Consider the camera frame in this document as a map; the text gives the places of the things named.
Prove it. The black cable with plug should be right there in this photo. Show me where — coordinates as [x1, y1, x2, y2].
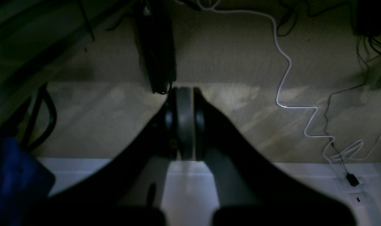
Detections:
[324, 83, 366, 187]

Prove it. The black looped cable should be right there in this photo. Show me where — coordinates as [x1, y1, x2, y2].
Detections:
[19, 85, 57, 151]

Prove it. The white cable on floor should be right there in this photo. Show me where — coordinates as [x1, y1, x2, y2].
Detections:
[175, 0, 381, 164]

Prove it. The black table leg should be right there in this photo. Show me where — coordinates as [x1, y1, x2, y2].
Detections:
[132, 0, 177, 95]

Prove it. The blue fabric object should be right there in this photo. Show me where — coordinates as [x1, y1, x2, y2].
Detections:
[0, 137, 56, 226]

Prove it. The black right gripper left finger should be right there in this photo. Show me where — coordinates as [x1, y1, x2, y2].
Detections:
[31, 89, 177, 226]

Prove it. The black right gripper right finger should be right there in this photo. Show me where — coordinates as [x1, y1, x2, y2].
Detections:
[193, 88, 357, 226]

